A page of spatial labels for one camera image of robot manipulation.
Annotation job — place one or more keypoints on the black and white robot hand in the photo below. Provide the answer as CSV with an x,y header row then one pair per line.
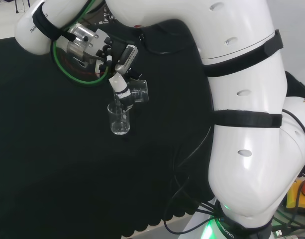
x,y
118,84

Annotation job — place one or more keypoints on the clear glass beaker with spout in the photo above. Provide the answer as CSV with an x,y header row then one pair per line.
x,y
141,90

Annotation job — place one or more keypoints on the silver wrist adapter flange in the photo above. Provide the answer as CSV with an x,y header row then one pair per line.
x,y
80,39

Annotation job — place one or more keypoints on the black bench cloth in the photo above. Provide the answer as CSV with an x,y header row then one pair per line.
x,y
67,149

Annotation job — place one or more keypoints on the yellow stop button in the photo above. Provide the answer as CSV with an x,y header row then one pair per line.
x,y
297,196

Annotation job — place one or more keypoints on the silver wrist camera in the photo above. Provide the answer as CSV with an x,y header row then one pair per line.
x,y
127,58

